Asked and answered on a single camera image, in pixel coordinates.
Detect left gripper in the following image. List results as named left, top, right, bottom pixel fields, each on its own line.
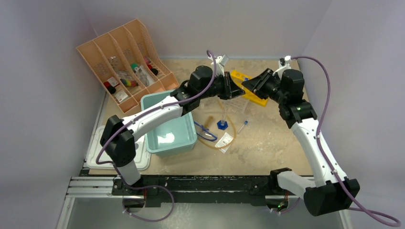
left=199, top=72, right=245, bottom=101

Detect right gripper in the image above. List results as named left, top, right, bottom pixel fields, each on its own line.
left=242, top=69, right=288, bottom=104

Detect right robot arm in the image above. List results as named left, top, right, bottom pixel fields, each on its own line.
left=242, top=69, right=360, bottom=216

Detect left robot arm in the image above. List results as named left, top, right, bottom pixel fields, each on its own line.
left=100, top=65, right=245, bottom=195

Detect yellow test tube rack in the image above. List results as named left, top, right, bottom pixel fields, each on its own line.
left=230, top=70, right=268, bottom=107

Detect clear well plate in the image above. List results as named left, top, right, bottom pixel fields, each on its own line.
left=222, top=97, right=250, bottom=114

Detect clear glass beaker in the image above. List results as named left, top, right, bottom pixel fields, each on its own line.
left=198, top=101, right=209, bottom=111

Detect tan bristle brush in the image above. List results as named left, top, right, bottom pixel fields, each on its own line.
left=203, top=115, right=214, bottom=129

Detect blue safety glasses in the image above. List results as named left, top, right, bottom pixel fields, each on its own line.
left=194, top=121, right=218, bottom=142

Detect white label packet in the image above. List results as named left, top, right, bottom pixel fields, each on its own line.
left=214, top=132, right=234, bottom=154

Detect tan rubber tubing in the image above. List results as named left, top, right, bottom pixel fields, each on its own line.
left=198, top=99, right=237, bottom=150

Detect teal plastic bin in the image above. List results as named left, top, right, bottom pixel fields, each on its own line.
left=139, top=91, right=197, bottom=157

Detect peach desk file organizer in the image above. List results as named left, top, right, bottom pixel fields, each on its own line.
left=76, top=19, right=179, bottom=114

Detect white bin lid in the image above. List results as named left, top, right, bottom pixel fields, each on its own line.
left=86, top=125, right=150, bottom=171

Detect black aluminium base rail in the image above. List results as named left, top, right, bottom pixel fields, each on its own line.
left=64, top=175, right=317, bottom=209

